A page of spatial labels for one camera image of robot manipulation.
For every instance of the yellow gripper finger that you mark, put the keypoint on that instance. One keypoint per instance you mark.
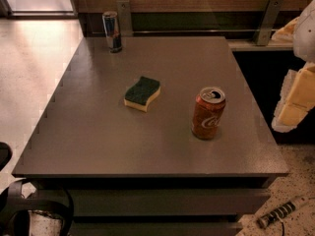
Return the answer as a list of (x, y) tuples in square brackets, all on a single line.
[(298, 95), (277, 125)]

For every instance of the blue silver redbull can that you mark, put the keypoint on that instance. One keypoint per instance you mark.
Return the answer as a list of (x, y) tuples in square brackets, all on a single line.
[(112, 31)]

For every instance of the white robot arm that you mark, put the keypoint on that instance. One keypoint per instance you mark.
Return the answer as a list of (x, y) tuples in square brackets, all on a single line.
[(301, 33)]

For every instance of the red coca-cola can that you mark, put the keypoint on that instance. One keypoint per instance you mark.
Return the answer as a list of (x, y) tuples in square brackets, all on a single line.
[(209, 106)]

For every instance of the white power strip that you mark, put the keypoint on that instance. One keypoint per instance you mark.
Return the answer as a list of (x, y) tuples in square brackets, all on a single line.
[(281, 212)]

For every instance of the grey drawer cabinet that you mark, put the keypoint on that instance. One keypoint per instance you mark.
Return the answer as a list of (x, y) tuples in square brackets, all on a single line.
[(159, 206)]

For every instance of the green yellow sponge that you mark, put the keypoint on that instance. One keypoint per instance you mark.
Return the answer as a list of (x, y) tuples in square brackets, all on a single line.
[(142, 93)]

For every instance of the black chair base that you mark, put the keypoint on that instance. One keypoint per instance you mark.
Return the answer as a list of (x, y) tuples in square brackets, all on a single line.
[(23, 212)]

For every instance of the right metal bracket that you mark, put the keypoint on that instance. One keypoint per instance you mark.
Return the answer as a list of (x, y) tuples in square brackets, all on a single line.
[(264, 31)]

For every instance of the metal bracket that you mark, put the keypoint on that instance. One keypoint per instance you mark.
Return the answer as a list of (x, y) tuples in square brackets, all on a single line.
[(125, 18), (264, 31)]

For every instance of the left metal bracket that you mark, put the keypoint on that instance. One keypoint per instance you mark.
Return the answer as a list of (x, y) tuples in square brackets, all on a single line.
[(125, 18)]

